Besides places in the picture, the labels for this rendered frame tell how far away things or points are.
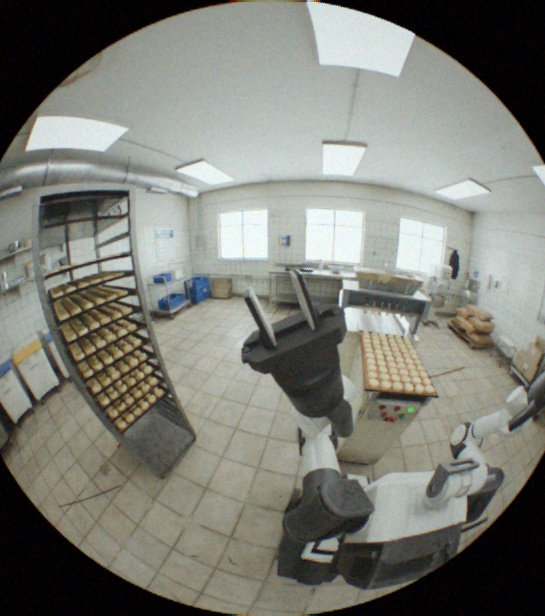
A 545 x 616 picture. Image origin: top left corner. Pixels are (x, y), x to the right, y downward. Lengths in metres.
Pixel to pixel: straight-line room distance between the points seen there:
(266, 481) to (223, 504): 0.36
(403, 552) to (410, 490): 0.15
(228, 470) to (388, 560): 1.37
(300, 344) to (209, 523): 1.48
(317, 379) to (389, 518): 0.33
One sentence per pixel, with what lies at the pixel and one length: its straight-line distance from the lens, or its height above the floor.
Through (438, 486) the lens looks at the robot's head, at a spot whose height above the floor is 1.21.
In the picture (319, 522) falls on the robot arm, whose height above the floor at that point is 1.11.
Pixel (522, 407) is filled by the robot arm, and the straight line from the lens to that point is 0.65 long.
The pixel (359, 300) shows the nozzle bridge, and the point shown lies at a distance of 1.51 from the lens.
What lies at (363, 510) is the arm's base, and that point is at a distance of 0.41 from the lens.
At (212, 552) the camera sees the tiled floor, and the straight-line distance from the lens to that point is 1.56.
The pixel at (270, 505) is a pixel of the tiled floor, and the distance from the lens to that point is 1.52.
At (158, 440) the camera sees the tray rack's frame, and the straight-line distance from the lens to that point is 1.72.
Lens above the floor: 1.50
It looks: 21 degrees down
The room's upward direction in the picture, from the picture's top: straight up
